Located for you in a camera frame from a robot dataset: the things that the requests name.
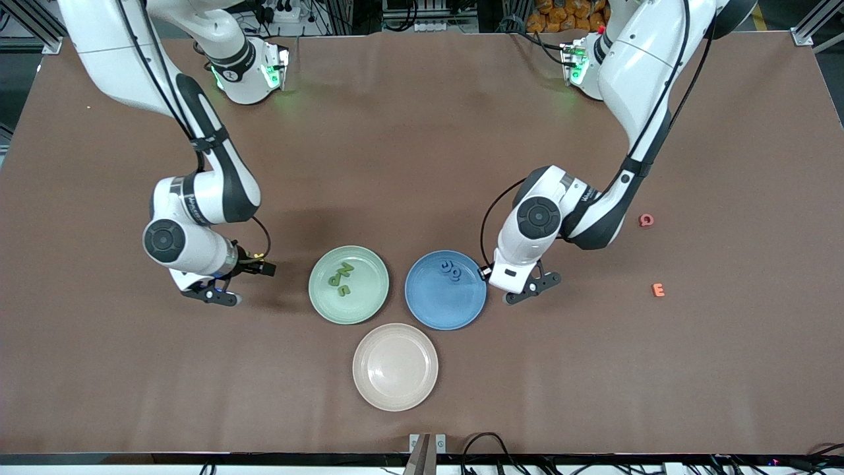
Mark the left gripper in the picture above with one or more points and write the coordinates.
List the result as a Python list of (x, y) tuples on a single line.
[(481, 273)]

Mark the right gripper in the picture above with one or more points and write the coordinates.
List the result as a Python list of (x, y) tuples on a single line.
[(246, 262)]

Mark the green foam letter N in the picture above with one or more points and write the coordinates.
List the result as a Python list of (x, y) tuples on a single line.
[(345, 268)]

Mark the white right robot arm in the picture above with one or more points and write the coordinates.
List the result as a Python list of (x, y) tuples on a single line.
[(112, 53)]

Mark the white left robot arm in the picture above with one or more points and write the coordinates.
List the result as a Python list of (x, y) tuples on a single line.
[(639, 59)]

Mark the blue plate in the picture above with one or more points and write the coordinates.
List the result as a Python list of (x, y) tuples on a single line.
[(448, 303)]

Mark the red foam letter G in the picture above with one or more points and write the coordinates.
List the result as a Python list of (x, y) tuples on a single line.
[(642, 220)]

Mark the green plate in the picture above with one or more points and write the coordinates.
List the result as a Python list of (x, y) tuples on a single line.
[(366, 303)]

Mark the pink plate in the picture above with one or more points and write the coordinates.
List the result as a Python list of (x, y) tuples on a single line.
[(395, 369)]

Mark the brown table mat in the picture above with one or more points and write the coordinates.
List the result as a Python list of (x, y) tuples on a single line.
[(422, 165)]

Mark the grey mounting pole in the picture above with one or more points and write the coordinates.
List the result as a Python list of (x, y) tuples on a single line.
[(419, 462)]

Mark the orange mesh bag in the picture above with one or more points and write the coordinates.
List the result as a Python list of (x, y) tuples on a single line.
[(560, 16)]

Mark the white power strip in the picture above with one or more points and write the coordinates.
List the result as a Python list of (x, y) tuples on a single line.
[(428, 26)]

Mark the metal clamp bracket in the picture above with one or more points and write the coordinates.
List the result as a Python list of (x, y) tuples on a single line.
[(440, 443)]

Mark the aluminium frame profile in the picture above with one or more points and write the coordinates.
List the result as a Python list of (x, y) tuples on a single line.
[(803, 36), (51, 45)]

